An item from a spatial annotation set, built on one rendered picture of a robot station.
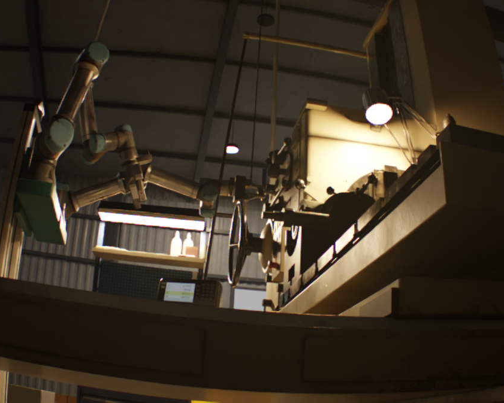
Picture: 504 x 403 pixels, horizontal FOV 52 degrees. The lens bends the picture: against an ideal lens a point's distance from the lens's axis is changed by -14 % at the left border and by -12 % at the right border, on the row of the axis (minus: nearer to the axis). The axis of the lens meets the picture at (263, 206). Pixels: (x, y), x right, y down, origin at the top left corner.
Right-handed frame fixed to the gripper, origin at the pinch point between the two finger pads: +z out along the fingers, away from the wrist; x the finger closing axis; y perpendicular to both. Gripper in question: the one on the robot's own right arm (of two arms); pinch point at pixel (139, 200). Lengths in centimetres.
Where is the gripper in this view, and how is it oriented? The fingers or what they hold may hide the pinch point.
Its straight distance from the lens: 229.4
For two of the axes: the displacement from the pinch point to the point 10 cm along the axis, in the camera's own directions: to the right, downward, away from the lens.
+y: -8.9, 2.3, -4.0
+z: 2.9, 9.5, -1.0
